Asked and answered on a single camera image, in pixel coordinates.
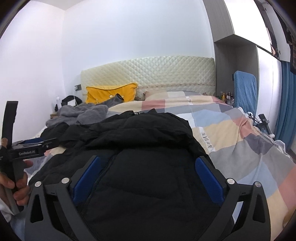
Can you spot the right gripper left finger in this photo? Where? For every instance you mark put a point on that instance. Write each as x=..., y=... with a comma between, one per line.
x=55, y=211

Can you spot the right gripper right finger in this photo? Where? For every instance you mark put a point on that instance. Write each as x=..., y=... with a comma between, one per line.
x=243, y=213

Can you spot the black puffer jacket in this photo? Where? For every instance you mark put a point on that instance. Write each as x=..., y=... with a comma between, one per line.
x=149, y=188

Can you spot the person's left hand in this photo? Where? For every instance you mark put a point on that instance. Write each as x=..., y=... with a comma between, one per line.
x=21, y=196

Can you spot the colourful checked duvet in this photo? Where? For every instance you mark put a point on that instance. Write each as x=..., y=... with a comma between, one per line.
x=234, y=146

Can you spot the black bag on nightstand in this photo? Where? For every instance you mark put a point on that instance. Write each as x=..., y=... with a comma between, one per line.
x=69, y=100

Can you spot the grey fleece garment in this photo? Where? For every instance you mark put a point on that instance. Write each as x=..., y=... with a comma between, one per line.
x=84, y=113

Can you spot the blue curtain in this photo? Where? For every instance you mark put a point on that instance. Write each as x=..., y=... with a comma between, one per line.
x=285, y=124

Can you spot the yellow pillow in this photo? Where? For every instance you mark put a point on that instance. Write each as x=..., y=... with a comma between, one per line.
x=99, y=94

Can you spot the bottles on shelf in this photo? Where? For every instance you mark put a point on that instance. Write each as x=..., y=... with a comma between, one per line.
x=227, y=97

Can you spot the blue towel on chair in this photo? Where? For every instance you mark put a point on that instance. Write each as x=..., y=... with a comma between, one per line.
x=245, y=91

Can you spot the cream quilted headboard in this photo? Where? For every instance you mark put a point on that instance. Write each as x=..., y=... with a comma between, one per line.
x=172, y=73

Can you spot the grey wardrobe cabinet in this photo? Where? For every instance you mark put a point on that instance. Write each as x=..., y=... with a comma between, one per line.
x=248, y=37

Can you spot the wall socket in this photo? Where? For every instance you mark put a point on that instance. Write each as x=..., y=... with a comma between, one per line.
x=78, y=87

